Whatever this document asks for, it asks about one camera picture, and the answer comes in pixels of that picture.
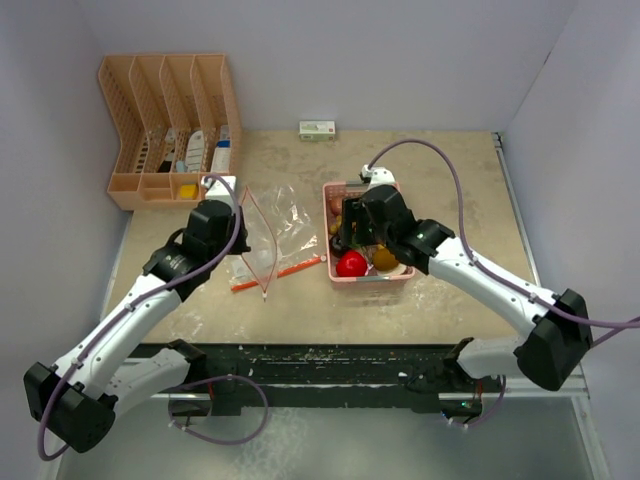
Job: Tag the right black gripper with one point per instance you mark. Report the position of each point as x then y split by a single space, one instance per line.
353 213

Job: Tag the brown passion fruit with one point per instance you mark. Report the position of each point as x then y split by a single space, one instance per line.
336 206

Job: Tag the white tube in organizer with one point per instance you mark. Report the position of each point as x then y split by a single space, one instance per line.
195 152

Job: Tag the yellow block in organizer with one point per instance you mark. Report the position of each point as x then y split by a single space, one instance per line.
188 192

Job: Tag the dark purple mangosteen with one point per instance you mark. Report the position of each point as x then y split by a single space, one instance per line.
336 247

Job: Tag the orange file organizer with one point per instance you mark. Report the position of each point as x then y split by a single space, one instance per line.
147 94

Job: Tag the pink plastic basket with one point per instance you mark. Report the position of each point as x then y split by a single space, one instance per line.
371 281

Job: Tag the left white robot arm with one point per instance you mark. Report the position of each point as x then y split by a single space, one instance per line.
77 399

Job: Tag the black white item in organizer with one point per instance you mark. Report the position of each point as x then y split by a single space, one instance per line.
168 152

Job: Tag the white blue box in organizer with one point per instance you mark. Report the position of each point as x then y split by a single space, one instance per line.
221 160

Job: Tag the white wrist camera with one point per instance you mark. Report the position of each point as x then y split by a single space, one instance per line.
223 190
376 176

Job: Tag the small green white box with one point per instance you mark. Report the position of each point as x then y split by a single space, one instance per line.
317 131

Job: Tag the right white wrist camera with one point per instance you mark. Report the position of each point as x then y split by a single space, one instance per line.
376 176

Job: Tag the white mushroom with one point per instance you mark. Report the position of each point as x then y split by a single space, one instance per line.
399 269

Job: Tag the brown longan bunch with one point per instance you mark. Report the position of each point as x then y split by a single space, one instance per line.
334 226

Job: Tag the clear zip top bag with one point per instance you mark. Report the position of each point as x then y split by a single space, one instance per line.
282 236

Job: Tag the brown kiwi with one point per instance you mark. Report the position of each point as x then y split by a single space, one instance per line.
383 260

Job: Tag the red apple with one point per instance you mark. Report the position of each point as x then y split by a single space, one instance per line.
352 264

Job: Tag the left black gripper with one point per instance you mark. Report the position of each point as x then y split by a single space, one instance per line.
240 246

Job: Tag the black metal base frame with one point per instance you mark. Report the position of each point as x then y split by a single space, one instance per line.
228 378

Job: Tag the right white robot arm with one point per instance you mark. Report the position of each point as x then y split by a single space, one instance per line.
546 348

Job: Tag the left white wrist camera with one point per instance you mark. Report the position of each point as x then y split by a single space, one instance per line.
223 190

